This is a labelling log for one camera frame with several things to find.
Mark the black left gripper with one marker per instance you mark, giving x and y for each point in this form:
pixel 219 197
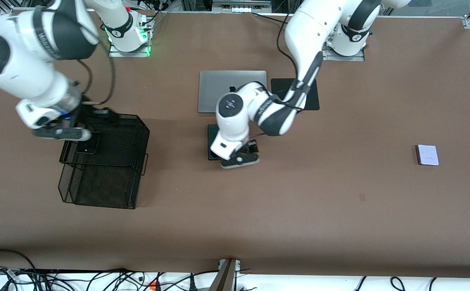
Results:
pixel 252 147

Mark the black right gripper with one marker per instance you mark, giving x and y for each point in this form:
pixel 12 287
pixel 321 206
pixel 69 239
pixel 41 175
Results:
pixel 90 112

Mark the black flip phone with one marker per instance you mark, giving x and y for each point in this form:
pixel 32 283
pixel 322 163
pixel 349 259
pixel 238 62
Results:
pixel 89 143

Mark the green phone round camera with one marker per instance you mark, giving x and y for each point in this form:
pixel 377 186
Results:
pixel 211 139

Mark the lilac phone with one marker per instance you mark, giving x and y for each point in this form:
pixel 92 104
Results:
pixel 428 155

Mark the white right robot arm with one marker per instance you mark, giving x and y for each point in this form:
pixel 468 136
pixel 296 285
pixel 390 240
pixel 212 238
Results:
pixel 24 72

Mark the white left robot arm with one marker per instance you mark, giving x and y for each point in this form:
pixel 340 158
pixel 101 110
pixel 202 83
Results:
pixel 234 113

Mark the black mesh two-tier basket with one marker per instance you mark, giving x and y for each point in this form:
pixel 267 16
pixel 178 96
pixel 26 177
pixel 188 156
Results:
pixel 113 169

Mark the silver closed laptop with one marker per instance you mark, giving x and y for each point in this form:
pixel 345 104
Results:
pixel 210 89

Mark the black mouse pad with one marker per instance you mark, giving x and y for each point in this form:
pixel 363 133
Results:
pixel 313 97

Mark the power strip white sockets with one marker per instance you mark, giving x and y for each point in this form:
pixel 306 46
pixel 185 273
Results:
pixel 239 8

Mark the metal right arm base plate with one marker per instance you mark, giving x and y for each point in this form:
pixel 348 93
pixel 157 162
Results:
pixel 129 54

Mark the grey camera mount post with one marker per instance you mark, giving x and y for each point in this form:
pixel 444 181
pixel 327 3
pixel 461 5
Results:
pixel 226 279

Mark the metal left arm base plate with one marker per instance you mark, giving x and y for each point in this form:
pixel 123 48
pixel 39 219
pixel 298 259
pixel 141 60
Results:
pixel 348 58

